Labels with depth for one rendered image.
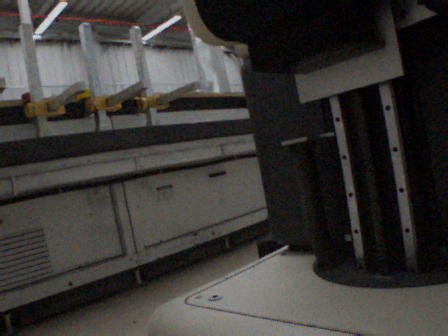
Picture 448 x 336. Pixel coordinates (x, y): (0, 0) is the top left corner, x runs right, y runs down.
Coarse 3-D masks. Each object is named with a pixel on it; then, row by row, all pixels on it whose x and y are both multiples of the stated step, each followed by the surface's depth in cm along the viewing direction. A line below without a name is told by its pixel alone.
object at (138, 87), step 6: (132, 84) 136; (138, 84) 134; (144, 84) 132; (126, 90) 140; (132, 90) 137; (138, 90) 135; (114, 96) 146; (120, 96) 143; (126, 96) 141; (132, 96) 142; (108, 102) 150; (114, 102) 147; (84, 114) 165; (90, 114) 162
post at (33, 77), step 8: (24, 24) 132; (24, 32) 132; (24, 40) 132; (32, 40) 134; (24, 48) 133; (32, 48) 134; (24, 56) 134; (32, 56) 134; (32, 64) 133; (32, 72) 133; (32, 80) 133; (32, 88) 133; (40, 88) 135; (32, 96) 134; (40, 96) 135; (40, 120) 134; (40, 128) 134
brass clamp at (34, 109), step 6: (36, 102) 133; (42, 102) 134; (30, 108) 132; (36, 108) 133; (42, 108) 134; (60, 108) 139; (30, 114) 132; (36, 114) 133; (42, 114) 134; (48, 114) 136; (54, 114) 138; (60, 114) 141
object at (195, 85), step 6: (192, 84) 148; (198, 84) 148; (174, 90) 157; (180, 90) 154; (186, 90) 152; (192, 90) 150; (162, 96) 163; (168, 96) 160; (174, 96) 157; (180, 96) 157; (162, 102) 164; (168, 102) 165; (138, 108) 177; (132, 114) 181; (138, 114) 180
